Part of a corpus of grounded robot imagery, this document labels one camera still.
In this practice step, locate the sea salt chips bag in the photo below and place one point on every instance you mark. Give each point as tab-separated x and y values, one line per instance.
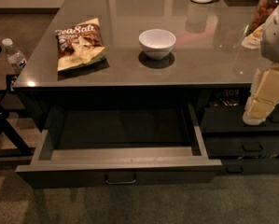
80	45

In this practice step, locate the snack packet in drawer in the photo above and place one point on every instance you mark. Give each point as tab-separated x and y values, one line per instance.
226	97

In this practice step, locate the bottom right drawer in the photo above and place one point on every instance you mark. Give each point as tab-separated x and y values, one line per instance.
250	167

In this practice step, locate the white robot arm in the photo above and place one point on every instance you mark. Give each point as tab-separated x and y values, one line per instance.
269	41

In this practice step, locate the dark grey top drawer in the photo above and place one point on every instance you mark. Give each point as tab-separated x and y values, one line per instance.
155	145

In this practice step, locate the clear plastic water bottle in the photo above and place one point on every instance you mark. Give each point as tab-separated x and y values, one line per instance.
14	56

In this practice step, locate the black folding side table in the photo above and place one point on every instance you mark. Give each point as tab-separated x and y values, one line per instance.
9	102

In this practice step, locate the middle right drawer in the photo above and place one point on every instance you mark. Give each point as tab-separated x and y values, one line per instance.
263	146

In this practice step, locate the clear jar of nuts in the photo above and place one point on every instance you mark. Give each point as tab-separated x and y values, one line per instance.
263	11

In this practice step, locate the dark grey drawer cabinet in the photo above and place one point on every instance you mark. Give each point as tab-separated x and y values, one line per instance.
139	92

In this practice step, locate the white ceramic bowl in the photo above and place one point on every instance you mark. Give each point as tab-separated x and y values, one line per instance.
156	43

